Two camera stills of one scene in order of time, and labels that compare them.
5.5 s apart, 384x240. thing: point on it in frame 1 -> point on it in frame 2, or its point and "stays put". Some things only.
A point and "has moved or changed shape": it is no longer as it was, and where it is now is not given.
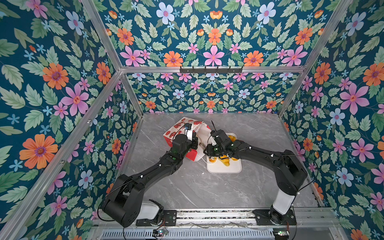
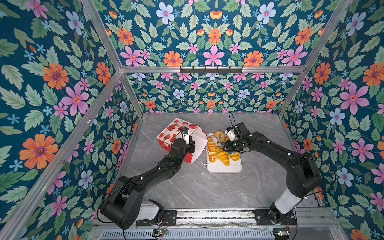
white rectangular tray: [235, 167] stays put
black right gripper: [208, 150] -> [228, 147]
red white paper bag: [186, 126] has moved or changed shape
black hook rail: [211, 70] stays put
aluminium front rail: [327, 219] stays put
